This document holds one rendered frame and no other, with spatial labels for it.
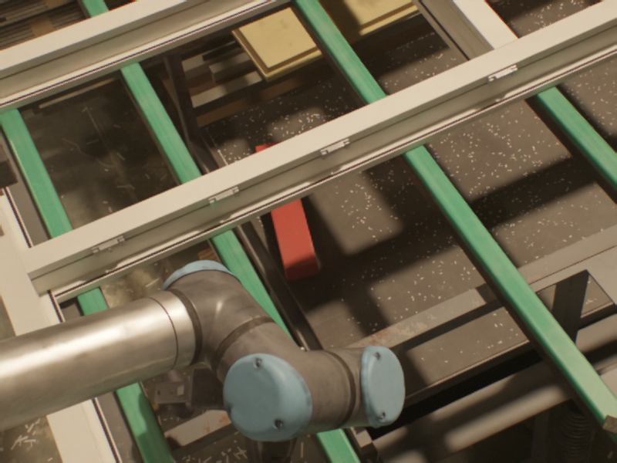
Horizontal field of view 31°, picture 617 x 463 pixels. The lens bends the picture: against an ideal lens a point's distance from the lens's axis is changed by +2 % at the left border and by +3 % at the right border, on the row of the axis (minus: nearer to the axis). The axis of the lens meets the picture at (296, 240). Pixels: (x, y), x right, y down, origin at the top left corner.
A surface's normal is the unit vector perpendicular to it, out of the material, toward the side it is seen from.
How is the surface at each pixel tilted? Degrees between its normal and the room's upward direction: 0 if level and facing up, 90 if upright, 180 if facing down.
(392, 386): 64
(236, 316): 4
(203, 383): 39
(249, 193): 90
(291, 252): 0
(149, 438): 0
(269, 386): 46
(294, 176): 90
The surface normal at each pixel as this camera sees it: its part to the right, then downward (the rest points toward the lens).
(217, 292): 0.36, -0.65
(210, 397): -0.64, -0.21
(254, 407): -0.58, 0.03
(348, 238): -0.10, -0.59
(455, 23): -0.90, 0.40
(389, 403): 0.82, -0.13
